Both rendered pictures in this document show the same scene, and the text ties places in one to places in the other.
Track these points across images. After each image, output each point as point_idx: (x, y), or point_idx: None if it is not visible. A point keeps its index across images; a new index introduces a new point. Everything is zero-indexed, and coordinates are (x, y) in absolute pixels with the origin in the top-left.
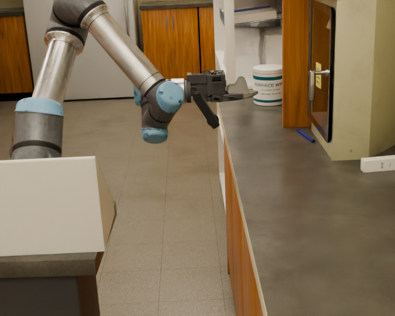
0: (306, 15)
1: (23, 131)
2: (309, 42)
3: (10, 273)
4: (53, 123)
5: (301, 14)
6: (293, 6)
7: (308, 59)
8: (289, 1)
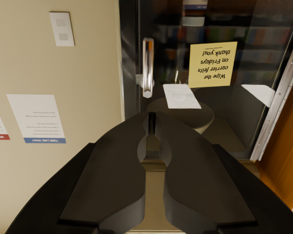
0: (291, 140)
1: None
2: (279, 108)
3: None
4: None
5: None
6: None
7: None
8: None
